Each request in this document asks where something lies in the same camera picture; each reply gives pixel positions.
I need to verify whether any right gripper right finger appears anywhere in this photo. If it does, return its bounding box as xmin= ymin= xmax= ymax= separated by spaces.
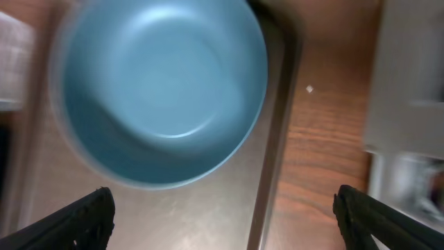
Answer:
xmin=333 ymin=185 xmax=443 ymax=249

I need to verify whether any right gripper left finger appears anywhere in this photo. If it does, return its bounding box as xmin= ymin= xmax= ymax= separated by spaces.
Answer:
xmin=1 ymin=187 xmax=115 ymax=250

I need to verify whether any dark blue plate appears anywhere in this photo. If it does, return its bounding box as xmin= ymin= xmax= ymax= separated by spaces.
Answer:
xmin=48 ymin=0 xmax=268 ymax=190

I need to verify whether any grey dishwasher rack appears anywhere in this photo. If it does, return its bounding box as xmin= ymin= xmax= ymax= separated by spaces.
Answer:
xmin=364 ymin=0 xmax=443 ymax=231

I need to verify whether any clear plastic waste bin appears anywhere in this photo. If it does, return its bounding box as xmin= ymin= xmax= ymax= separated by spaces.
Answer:
xmin=1 ymin=12 xmax=35 ymax=111

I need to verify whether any brown serving tray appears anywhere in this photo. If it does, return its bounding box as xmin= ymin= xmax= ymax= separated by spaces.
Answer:
xmin=1 ymin=1 xmax=300 ymax=249

